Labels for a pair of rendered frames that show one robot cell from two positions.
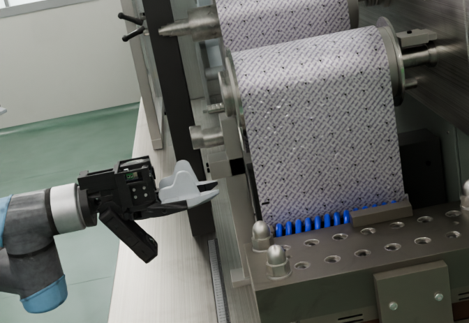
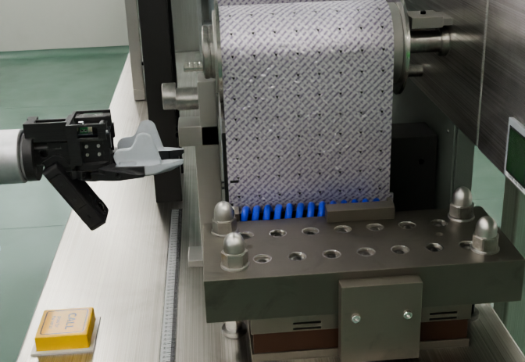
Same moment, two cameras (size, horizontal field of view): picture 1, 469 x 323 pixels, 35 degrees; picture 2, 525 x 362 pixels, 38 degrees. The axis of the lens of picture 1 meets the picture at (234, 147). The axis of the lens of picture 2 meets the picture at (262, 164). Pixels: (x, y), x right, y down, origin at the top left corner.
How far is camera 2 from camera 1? 0.13 m
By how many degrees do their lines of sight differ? 5
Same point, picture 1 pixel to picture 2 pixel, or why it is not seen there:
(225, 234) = (191, 206)
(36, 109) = (30, 37)
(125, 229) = (71, 188)
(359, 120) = (352, 104)
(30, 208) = not seen: outside the picture
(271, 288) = (222, 281)
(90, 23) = not seen: outside the picture
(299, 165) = (278, 145)
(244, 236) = (208, 213)
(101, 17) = not seen: outside the picture
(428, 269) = (400, 283)
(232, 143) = (208, 109)
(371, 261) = (339, 265)
